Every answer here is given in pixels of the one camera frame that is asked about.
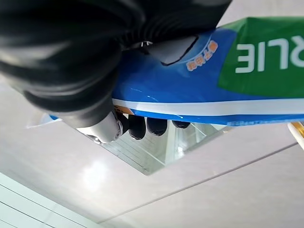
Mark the right robot hand black cloth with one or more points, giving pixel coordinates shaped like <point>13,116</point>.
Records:
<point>59,59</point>

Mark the blue green toothpaste tube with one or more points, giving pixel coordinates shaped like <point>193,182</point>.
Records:
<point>180,90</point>

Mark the gold and white fixture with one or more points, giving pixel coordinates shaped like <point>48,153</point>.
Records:
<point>298,131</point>

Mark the wall mirror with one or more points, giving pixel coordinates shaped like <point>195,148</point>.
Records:
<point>152,154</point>

